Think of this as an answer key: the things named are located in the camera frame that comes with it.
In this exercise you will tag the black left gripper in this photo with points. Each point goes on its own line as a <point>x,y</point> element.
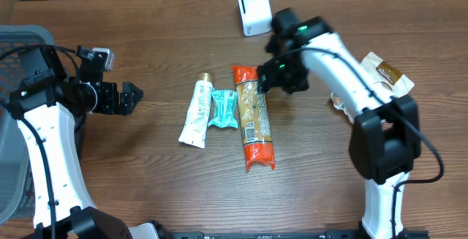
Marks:
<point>114,106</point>

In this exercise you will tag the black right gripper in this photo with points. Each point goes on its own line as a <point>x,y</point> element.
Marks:
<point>267,80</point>

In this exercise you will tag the orange spaghetti packet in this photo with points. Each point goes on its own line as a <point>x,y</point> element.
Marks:
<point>254,118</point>

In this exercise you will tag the teal snack packet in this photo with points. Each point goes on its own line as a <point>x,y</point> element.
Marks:
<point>225,103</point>

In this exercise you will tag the white tube gold cap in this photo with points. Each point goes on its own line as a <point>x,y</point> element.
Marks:
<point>196,123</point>

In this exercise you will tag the cream brown nut bag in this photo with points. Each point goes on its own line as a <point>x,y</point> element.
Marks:
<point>381,78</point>

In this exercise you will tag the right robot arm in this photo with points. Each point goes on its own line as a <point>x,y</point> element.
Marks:
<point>382,146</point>

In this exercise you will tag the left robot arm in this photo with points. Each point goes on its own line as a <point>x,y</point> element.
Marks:
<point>45,105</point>

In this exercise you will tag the white barcode scanner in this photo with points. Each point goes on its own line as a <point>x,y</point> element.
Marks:
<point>256,16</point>

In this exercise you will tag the grey plastic basket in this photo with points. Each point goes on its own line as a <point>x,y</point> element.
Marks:
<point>17,183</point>

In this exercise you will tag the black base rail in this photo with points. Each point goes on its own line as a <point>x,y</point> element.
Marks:
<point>330,234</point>

